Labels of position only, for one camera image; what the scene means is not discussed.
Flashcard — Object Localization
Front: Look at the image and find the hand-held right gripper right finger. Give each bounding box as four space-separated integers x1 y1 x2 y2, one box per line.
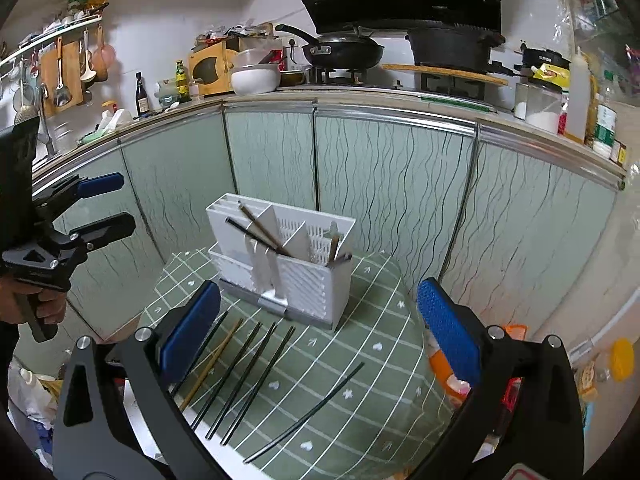
416 277 591 480

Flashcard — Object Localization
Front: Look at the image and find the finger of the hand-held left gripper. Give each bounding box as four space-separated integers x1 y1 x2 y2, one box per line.
31 172 126 211
47 211 137 257

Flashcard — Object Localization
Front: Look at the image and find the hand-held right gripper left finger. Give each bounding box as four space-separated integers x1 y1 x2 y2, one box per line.
50 280 236 480

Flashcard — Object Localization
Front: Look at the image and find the white plastic utensil holder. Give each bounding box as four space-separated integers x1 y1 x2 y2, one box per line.
205 192 357 332

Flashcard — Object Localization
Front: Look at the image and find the person's left hand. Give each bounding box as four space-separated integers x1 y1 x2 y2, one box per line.
0 275 69 333

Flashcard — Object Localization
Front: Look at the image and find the orange plastic bag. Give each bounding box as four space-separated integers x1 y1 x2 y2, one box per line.
425 325 476 411

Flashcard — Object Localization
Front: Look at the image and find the white plastic bag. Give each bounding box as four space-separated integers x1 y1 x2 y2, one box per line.
92 107 133 136

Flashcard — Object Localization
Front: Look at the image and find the dark sauce bottle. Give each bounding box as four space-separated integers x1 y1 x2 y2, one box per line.
135 72 151 117

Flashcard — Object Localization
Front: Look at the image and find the green checked tablecloth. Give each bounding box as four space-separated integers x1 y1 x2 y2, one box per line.
135 250 456 480

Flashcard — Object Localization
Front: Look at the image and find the hanging metal ladle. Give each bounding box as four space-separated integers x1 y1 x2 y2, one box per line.
52 37 73 108

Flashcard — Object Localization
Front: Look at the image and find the hanging wooden cutting board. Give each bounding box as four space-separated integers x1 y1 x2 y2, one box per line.
40 42 86 118

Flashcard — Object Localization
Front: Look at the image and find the pink hanging utensil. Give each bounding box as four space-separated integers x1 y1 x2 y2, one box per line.
100 42 119 78

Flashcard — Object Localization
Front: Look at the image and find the green glass bottle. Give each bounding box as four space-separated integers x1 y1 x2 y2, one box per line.
175 60 192 104

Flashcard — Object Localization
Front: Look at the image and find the pale green kitchen cabinet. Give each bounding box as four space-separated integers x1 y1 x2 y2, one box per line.
30 97 626 341

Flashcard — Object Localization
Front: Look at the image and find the yellow wooden box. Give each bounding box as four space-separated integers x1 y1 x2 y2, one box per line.
188 40 240 98

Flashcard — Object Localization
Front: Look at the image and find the white bowl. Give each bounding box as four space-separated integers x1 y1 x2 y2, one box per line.
230 64 282 97

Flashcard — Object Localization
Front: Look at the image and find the clear plastic container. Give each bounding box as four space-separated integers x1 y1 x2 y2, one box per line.
231 48 281 68

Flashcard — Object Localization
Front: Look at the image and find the glass jar with black lid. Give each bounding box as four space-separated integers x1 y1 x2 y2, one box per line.
514 42 572 134

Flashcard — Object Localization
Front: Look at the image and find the green label bottle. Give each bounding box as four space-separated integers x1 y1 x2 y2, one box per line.
592 92 621 156

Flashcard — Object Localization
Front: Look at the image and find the gas stove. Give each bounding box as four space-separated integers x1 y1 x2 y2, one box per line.
305 65 488 106

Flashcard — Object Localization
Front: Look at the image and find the white squeeze bottle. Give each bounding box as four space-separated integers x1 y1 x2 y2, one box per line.
565 47 593 143

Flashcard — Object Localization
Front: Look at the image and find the black frying pan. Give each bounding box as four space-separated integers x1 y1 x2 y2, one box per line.
275 24 386 68

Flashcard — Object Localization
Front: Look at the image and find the black cast iron pot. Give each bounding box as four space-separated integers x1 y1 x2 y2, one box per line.
404 20 508 73

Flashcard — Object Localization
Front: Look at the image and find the metal wall rail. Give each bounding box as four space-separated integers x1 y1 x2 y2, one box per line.
0 12 103 68

